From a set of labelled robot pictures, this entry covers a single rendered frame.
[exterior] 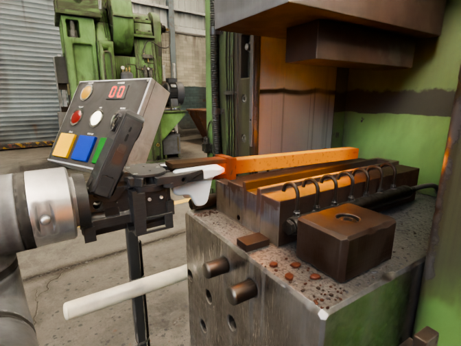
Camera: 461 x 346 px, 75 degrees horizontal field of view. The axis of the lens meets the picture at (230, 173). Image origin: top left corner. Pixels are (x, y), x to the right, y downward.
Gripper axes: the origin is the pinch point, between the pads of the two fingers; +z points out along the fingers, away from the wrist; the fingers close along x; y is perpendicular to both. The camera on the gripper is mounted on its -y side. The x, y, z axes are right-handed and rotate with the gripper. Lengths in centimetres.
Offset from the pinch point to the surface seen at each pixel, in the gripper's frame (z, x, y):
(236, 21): 7.7, -5.0, -22.5
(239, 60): 22.0, -25.2, -19.1
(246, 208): 7.3, -1.3, 9.3
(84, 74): 45, -488, -45
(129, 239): -2, -56, 36
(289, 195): 10.4, 6.2, 5.4
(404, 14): 35.3, 7.5, -24.2
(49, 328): -34, -118, 104
